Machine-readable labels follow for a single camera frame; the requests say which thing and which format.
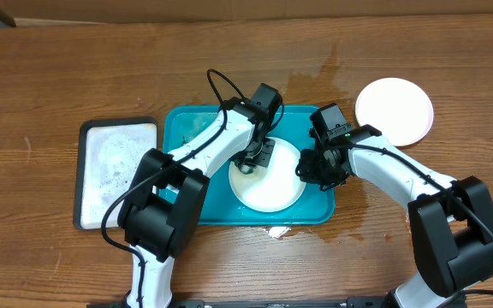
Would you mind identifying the white plate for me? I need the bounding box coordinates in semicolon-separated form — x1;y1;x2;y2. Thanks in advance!
229;137;306;213
354;78;434;146

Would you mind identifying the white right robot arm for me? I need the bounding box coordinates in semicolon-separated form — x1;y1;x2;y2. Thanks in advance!
295;124;493;307

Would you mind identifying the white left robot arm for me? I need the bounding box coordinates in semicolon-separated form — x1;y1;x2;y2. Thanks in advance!
117;95;282;307

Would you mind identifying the teal plastic tray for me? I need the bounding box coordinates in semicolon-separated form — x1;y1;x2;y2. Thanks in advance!
163;104;336;226

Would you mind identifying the black soapy water tray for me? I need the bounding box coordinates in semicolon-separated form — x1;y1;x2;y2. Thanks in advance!
73;116;157;230

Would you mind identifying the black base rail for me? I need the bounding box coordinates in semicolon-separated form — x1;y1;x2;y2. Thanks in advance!
86;295;468;308

